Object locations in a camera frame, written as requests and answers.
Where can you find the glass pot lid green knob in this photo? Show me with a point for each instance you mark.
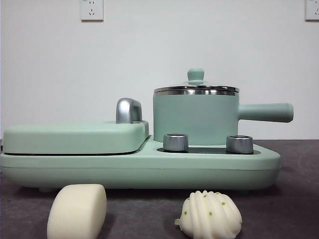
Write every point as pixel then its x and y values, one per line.
pixel 195 74

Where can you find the pleated bun with green dots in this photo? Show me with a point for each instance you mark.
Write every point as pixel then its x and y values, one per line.
pixel 211 219

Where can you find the smooth white steamed bun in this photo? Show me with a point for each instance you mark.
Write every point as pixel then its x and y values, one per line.
pixel 77 211

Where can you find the silver control knob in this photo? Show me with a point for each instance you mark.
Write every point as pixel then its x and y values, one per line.
pixel 239 144
pixel 175 143

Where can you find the green breakfast maker base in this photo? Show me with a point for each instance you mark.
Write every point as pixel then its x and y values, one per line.
pixel 149 171

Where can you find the green sandwich press lid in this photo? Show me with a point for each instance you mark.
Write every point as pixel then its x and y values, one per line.
pixel 74 137

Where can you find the white wall socket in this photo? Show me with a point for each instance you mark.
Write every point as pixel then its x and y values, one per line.
pixel 312 10
pixel 91 10

